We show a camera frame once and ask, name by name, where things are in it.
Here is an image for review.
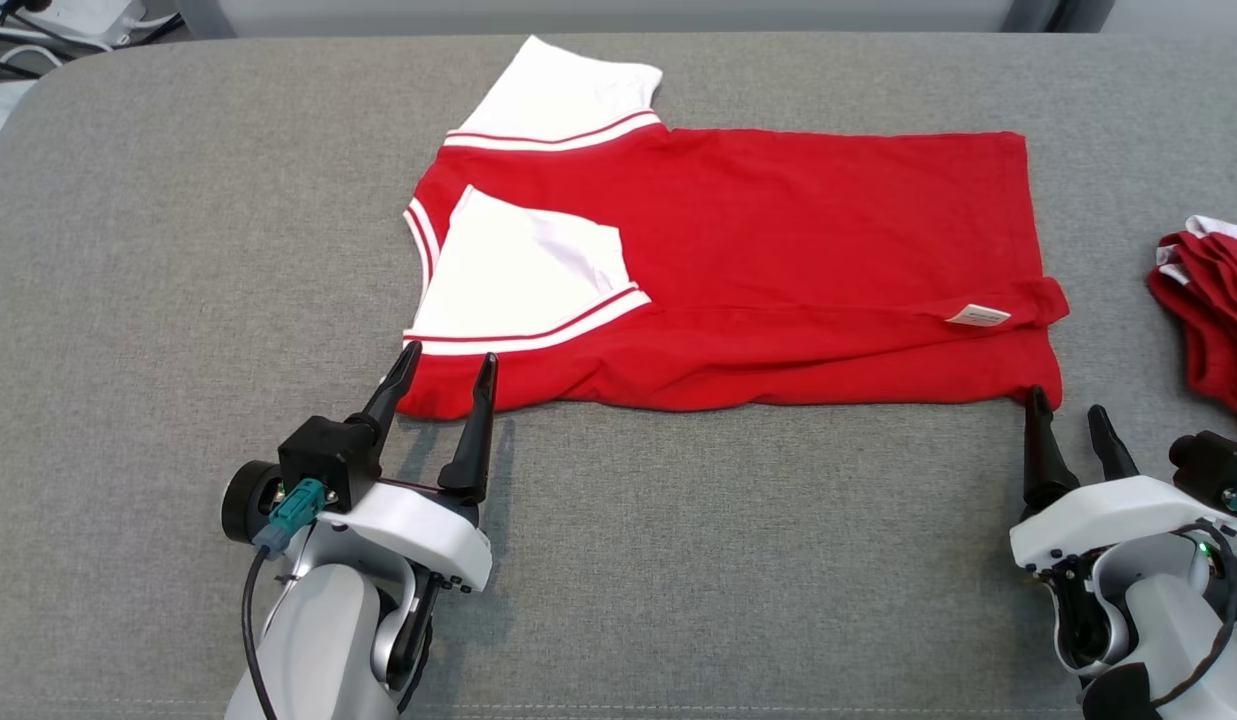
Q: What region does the red T-shirt with white sleeves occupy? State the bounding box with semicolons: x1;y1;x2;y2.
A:
396;35;1071;421

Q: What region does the white partition panel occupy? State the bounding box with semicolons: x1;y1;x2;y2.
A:
218;0;1014;37
1103;0;1237;36

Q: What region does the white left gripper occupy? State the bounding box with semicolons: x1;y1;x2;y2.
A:
316;341;500;594

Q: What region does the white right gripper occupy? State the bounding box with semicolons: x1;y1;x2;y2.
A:
1009;385;1226;574

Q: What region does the white floor cable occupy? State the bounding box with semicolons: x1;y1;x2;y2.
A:
0;25;115;54

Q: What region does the pile of red shirts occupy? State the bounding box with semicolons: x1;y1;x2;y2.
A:
1148;215;1237;446

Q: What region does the teal left camera connector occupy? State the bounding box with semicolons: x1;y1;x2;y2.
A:
252;478;330;557

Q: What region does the grey partition post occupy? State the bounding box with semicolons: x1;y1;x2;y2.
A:
1000;0;1064;33
1053;0;1116;33
176;0;239;39

